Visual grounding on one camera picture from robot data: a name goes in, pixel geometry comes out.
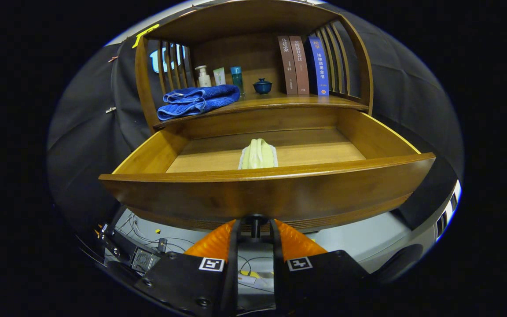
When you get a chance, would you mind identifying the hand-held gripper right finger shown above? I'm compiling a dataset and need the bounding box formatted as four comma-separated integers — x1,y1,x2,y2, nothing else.
270,219,373,314

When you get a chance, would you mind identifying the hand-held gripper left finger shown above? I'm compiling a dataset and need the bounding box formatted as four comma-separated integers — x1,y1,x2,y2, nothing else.
134,219,242,317

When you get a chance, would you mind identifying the wooden drawer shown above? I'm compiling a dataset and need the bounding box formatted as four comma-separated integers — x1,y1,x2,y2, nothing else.
99,108,437,242

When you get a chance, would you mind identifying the green white scrub sponge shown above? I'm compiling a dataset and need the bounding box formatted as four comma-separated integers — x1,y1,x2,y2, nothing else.
238,138,279,170

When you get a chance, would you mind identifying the wooden countertop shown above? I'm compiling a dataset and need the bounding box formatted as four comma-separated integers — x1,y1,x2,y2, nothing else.
153,92,368,129

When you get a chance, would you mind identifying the wooden cabinet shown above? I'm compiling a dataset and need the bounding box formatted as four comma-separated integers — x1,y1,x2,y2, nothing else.
134,0,375,133

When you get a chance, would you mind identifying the grey vented box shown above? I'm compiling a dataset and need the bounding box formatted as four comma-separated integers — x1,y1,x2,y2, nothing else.
131,247,162,273

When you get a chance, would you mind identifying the blue folded towel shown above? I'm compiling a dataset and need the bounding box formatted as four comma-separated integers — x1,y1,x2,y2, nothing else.
157,85,241,121

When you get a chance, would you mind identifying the blue lidded teacup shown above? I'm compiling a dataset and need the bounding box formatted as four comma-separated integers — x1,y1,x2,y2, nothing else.
253,78,273,95

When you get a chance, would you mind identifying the teal blue bottle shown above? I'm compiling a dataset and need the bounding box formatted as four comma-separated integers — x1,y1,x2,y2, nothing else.
230,66,245,97

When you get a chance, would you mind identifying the white pump bottle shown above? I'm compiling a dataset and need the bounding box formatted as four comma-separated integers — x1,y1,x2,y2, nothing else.
195,65,212,88

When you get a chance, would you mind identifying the dark brown book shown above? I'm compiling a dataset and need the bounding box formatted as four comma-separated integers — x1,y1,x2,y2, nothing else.
278,36,298,96

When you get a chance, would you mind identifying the reddish brown book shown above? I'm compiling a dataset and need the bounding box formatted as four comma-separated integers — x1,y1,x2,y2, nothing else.
289,36,310,95

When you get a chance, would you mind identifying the blue book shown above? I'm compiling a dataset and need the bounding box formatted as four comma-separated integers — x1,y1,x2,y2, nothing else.
305,37,330,96

